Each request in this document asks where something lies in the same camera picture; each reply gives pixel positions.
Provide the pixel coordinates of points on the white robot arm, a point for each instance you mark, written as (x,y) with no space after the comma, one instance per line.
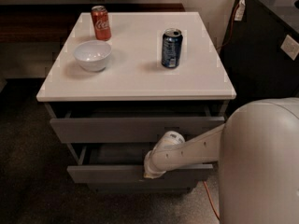
(257,150)

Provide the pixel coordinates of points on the grey drawer cabinet white top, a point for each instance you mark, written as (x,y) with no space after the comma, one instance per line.
(134,75)

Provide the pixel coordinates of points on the grey top drawer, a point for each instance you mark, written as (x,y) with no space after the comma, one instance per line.
(134,124)

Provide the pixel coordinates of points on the blue soda can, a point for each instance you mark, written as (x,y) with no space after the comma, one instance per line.
(171,47)

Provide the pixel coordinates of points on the white bowl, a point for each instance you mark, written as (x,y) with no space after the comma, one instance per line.
(92,55)

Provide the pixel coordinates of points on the black cabinet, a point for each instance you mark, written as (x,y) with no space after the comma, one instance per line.
(252,54)

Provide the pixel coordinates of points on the red Coca-Cola can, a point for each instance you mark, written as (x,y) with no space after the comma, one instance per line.
(101,23)

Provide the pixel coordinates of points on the white paper tag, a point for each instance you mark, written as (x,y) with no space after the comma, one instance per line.
(240,10)

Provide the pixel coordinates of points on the white wall outlet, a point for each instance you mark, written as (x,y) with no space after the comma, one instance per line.
(290,46)

